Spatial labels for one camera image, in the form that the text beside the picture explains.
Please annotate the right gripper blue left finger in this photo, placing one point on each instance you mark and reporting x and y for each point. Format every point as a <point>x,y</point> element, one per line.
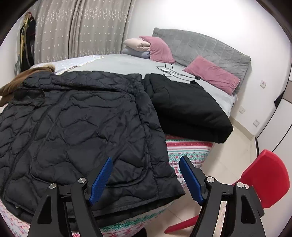
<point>97,180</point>

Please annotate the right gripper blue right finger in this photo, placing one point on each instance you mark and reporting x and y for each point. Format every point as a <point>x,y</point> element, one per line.
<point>194,178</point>

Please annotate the black quilted puffer jacket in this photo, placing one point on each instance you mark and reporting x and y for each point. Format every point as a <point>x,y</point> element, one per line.
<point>58,128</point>

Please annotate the black folded coat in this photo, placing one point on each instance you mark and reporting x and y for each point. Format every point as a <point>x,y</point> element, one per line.
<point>187,110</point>

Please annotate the red plastic chair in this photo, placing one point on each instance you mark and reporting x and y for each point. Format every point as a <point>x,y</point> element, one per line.
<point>260,186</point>

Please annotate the white wardrobe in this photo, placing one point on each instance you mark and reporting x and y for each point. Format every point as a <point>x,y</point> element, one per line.
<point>276,135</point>

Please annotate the pink pillow by headboard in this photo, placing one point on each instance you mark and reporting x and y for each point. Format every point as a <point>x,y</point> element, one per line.
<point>213,74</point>

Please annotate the patterned red green bedspread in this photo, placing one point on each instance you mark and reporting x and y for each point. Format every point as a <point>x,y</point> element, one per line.
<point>196,151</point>

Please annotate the grey bed sheet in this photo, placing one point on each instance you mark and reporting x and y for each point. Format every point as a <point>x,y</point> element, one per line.
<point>127,64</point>

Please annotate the light blue fringed blanket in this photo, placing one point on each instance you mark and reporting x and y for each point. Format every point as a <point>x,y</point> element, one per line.
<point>69,64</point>

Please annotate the pink pillow near blankets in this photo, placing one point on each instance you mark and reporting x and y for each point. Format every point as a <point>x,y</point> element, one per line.
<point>159,50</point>

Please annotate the grey padded headboard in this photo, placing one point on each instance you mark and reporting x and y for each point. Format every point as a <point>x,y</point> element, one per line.
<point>186,46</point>

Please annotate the grey folded blanket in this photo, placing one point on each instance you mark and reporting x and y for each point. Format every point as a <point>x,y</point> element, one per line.
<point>132,52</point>

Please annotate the brown fur-trimmed coat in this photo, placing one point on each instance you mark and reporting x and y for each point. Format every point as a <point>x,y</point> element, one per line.
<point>7,90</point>

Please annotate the beige folded blanket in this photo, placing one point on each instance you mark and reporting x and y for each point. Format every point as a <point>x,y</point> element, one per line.
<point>137,44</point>

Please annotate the grey dotted curtain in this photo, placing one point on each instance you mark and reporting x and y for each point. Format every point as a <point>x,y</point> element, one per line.
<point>74,28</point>

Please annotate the white wall socket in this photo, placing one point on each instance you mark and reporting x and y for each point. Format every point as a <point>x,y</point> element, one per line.
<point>263,84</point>

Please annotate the dark clothes hanging on wall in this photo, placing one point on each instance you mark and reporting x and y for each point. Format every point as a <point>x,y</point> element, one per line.
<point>27,39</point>

